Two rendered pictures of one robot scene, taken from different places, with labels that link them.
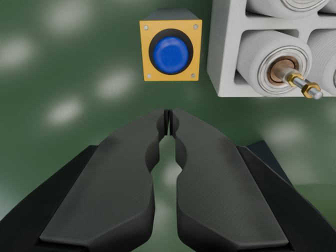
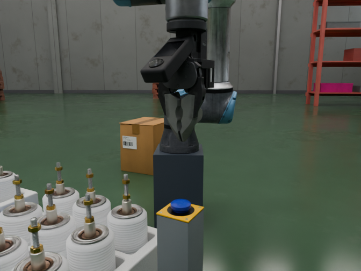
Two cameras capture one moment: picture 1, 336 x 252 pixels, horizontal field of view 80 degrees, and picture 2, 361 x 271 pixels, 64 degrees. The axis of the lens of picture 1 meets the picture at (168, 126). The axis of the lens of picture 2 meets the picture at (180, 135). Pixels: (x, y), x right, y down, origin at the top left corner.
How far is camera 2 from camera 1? 0.48 m
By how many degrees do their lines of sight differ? 52
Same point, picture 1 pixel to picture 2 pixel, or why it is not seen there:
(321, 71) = (107, 209)
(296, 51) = (115, 214)
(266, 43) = (126, 226)
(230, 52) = (146, 248)
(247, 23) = (125, 256)
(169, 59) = (182, 201)
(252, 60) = (138, 223)
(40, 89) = not seen: outside the picture
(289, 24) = not seen: hidden behind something
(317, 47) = not seen: hidden behind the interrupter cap
